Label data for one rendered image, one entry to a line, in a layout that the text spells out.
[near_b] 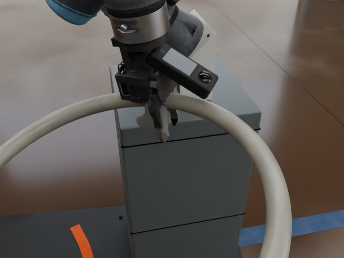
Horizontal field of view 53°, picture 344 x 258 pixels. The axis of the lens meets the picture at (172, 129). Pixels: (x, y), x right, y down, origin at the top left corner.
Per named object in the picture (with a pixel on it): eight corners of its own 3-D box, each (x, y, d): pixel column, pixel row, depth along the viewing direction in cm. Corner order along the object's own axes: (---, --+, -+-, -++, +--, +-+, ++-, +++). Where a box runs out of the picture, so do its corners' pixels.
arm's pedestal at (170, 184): (115, 216, 174) (93, 59, 125) (211, 200, 183) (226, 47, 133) (127, 316, 134) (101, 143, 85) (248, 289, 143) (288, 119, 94)
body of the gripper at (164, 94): (140, 80, 68) (126, 21, 60) (180, 85, 65) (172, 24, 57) (121, 103, 63) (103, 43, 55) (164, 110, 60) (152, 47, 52)
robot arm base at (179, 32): (149, 55, 111) (126, 35, 106) (192, 12, 107) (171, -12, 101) (160, 82, 96) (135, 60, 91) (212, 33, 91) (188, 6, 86)
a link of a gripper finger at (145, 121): (143, 137, 69) (138, 95, 64) (170, 142, 67) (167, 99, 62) (135, 145, 67) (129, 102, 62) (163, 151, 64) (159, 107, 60)
